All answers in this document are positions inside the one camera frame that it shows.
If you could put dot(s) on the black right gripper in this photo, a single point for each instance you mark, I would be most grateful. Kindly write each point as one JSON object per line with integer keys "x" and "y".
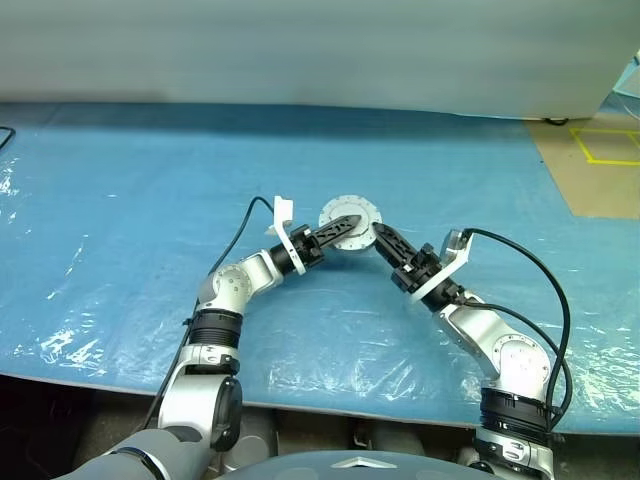
{"x": 417, "y": 270}

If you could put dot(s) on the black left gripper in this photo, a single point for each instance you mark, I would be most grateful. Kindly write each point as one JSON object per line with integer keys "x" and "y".
{"x": 307, "y": 247}

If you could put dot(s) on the round silver motor lid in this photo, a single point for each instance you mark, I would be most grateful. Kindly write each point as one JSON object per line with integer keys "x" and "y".
{"x": 345, "y": 207}

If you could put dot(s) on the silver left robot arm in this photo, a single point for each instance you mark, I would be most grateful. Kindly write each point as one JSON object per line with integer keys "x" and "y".
{"x": 235, "y": 285}

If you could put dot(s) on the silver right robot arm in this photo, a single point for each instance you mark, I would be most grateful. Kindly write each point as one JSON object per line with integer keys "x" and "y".
{"x": 520, "y": 360}

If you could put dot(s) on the white partition board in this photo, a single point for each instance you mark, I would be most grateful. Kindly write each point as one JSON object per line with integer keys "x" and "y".
{"x": 300, "y": 50}

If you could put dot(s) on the grey rounded cylinder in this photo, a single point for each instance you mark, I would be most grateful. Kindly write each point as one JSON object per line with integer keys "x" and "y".
{"x": 255, "y": 445}
{"x": 395, "y": 440}

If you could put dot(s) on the blue plastic table cover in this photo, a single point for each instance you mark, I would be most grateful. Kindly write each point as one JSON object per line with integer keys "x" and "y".
{"x": 125, "y": 175}

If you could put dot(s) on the small white rounded part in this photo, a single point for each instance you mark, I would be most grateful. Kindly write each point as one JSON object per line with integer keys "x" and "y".
{"x": 470, "y": 456}

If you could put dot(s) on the grey rounded robot torso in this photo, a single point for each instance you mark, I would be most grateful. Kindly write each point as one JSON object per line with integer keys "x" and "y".
{"x": 325, "y": 467}

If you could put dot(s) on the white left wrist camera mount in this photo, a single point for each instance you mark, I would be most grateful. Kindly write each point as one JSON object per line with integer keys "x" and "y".
{"x": 282, "y": 210}

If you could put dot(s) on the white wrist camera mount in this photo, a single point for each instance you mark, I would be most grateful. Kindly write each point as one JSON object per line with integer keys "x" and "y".
{"x": 282, "y": 210}
{"x": 457, "y": 255}

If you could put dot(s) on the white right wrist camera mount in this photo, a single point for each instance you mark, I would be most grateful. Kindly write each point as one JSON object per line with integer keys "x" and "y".
{"x": 457, "y": 255}

